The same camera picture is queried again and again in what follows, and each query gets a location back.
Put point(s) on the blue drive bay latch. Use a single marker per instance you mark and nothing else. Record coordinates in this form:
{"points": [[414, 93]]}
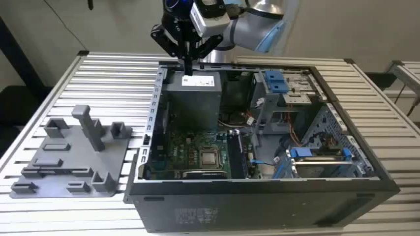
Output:
{"points": [[273, 78]]}

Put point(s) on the metal drive cage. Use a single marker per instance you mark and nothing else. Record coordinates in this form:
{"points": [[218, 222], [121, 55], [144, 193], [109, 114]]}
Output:
{"points": [[296, 99]]}

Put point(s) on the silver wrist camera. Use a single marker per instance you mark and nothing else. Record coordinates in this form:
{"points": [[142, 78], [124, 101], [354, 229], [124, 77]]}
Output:
{"points": [[209, 22]]}

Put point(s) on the black chair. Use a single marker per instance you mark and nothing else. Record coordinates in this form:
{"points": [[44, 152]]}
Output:
{"points": [[380, 79]]}

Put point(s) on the grey power supply unit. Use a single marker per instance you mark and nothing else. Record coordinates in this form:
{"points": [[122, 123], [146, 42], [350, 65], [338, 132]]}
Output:
{"points": [[193, 108]]}

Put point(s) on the black PC case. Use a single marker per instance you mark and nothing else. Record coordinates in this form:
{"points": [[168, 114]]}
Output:
{"points": [[229, 209]]}

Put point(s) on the grey parts rack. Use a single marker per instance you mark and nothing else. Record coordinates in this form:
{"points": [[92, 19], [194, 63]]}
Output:
{"points": [[74, 157]]}

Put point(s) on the green motherboard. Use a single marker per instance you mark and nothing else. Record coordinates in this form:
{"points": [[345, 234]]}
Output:
{"points": [[182, 147]]}

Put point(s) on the metal slat side table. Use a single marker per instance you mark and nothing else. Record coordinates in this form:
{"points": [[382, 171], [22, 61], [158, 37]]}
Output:
{"points": [[406, 73]]}

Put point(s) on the black desk frame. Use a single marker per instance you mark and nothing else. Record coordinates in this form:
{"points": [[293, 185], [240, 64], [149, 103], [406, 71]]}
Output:
{"points": [[18, 61]]}

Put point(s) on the black CPU socket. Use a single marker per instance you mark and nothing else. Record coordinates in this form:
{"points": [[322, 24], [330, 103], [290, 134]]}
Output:
{"points": [[208, 148]]}

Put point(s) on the black graphics card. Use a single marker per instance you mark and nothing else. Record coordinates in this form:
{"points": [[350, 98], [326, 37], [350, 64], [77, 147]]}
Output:
{"points": [[202, 174]]}

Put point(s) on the hard disk in blue carrier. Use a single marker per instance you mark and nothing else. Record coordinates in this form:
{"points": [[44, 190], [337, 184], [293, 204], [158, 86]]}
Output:
{"points": [[300, 152]]}

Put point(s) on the small black hanging object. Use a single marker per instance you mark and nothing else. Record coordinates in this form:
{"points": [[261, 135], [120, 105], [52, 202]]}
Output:
{"points": [[89, 5]]}

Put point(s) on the silver CPU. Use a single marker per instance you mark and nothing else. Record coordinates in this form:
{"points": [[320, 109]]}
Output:
{"points": [[209, 159]]}

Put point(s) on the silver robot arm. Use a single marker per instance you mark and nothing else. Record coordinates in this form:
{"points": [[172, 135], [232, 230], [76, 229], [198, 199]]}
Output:
{"points": [[249, 27]]}

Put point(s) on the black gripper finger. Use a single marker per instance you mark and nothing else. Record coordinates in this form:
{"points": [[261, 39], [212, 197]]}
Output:
{"points": [[206, 46], [165, 39]]}

